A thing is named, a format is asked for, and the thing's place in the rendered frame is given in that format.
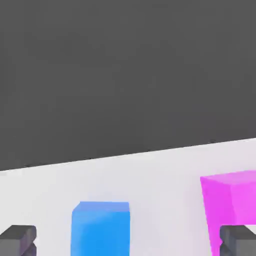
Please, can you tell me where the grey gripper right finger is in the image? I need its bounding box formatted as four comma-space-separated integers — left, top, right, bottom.
219, 224, 256, 256

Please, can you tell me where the large magenta box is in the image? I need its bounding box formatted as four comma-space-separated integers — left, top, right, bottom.
199, 169, 256, 256

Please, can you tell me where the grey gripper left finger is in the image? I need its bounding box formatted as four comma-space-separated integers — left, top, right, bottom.
0, 224, 38, 256

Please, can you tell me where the small blue cube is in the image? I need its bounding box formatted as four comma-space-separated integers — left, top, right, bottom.
70, 201, 131, 256

